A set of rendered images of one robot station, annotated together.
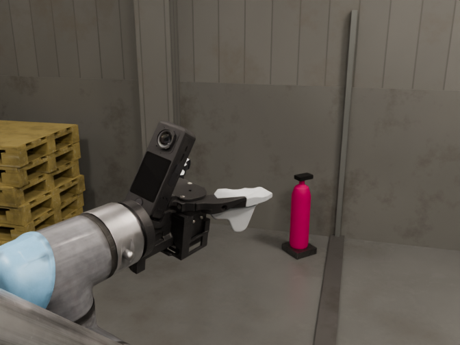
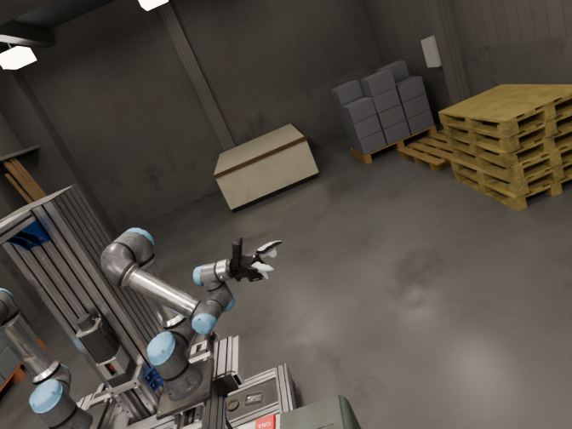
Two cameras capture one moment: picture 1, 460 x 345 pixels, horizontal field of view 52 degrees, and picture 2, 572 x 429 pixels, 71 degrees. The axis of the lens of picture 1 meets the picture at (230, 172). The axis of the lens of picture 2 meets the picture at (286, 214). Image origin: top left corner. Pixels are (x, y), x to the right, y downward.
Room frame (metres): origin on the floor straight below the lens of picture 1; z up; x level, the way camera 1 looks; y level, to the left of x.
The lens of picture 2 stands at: (0.44, -1.25, 2.15)
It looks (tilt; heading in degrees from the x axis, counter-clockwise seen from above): 20 degrees down; 77
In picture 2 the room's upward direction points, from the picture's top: 24 degrees counter-clockwise
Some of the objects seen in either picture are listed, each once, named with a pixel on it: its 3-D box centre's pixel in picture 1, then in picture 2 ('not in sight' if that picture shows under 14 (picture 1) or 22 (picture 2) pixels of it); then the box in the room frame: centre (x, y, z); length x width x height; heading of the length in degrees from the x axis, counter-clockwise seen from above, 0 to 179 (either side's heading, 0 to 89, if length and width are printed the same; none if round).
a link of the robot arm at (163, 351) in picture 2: not in sight; (167, 353); (0.13, 0.23, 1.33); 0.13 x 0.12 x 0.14; 54
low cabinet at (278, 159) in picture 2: not in sight; (265, 163); (2.34, 6.78, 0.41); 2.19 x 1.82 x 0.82; 75
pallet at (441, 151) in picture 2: not in sight; (443, 148); (4.27, 3.76, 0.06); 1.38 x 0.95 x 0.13; 75
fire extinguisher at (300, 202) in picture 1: (300, 214); not in sight; (3.45, -0.56, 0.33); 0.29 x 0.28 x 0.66; 165
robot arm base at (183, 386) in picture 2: not in sight; (180, 376); (0.12, 0.23, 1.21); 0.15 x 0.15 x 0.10
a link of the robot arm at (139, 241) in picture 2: not in sight; (157, 290); (0.20, 0.34, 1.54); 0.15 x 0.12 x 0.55; 54
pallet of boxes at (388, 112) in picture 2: not in sight; (382, 111); (4.35, 5.22, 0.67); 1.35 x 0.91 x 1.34; 166
